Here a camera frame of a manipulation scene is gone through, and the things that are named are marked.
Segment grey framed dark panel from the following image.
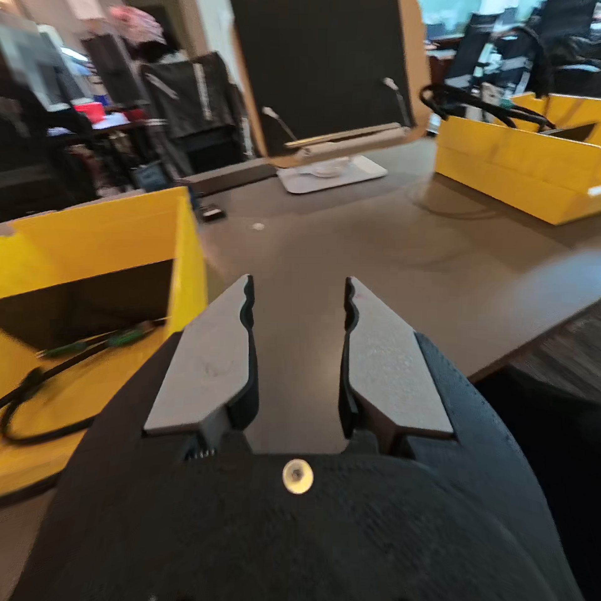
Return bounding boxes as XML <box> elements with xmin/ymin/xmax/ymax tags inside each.
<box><xmin>0</xmin><ymin>21</ymin><xmax>87</xmax><ymax>111</ymax></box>

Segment black mesh office chair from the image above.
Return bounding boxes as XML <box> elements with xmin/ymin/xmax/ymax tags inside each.
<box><xmin>540</xmin><ymin>0</ymin><xmax>601</xmax><ymax>97</ymax></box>
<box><xmin>444</xmin><ymin>12</ymin><xmax>501</xmax><ymax>90</ymax></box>

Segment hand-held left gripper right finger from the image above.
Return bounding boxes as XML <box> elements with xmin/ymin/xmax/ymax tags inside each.
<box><xmin>338</xmin><ymin>276</ymin><xmax>455</xmax><ymax>440</ymax></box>

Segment wire arm with white tip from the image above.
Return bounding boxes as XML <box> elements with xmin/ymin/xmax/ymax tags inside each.
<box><xmin>383</xmin><ymin>77</ymin><xmax>411</xmax><ymax>128</ymax></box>
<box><xmin>261</xmin><ymin>106</ymin><xmax>311</xmax><ymax>153</ymax></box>

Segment thick black braided hdmi cable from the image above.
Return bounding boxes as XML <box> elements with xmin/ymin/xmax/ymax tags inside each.
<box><xmin>419</xmin><ymin>84</ymin><xmax>559</xmax><ymax>133</ymax></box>

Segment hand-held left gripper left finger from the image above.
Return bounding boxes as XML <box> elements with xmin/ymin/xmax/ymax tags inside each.
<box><xmin>143</xmin><ymin>275</ymin><xmax>260</xmax><ymax>436</ymax></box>

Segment thin black cable green plugs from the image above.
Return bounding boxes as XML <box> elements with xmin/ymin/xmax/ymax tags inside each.
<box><xmin>0</xmin><ymin>319</ymin><xmax>167</xmax><ymax>446</ymax></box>

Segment yellow plastic bin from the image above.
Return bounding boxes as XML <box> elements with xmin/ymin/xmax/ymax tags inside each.
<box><xmin>0</xmin><ymin>186</ymin><xmax>208</xmax><ymax>496</ymax></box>
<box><xmin>434</xmin><ymin>92</ymin><xmax>601</xmax><ymax>226</ymax></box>

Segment wooden board with black panel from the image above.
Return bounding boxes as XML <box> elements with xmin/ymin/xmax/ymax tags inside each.
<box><xmin>230</xmin><ymin>0</ymin><xmax>433</xmax><ymax>167</ymax></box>

